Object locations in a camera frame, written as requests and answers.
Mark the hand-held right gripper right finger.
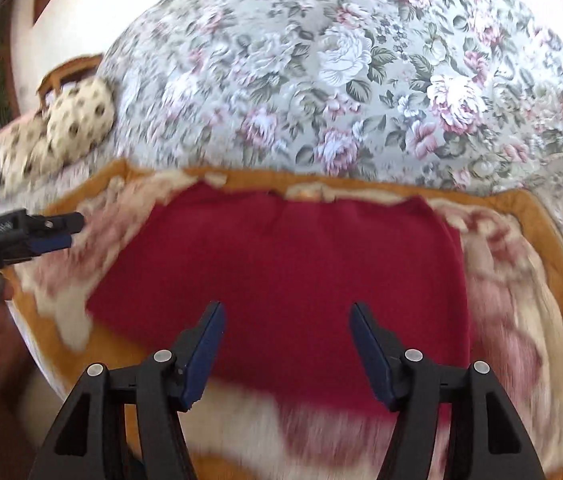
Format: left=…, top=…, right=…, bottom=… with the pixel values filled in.
left=350, top=302, right=547, bottom=480

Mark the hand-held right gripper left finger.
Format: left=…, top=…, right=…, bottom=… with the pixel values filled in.
left=29, top=301, right=226, bottom=480

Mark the plush orange flower blanket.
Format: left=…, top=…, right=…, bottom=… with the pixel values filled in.
left=4, top=157, right=563, bottom=480

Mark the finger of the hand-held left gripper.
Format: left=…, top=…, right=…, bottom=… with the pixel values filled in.
left=24, top=211, right=86, bottom=235
left=29, top=233, right=73, bottom=256

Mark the dark red sweater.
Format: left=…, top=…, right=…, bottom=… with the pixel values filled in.
left=86, top=182, right=473, bottom=423

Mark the floral bedspread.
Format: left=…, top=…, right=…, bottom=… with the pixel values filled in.
left=0, top=0, right=563, bottom=303

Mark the cream medallion print pillow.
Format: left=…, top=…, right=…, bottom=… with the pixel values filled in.
left=0, top=119, right=65, bottom=188
left=43, top=77, right=116, bottom=162

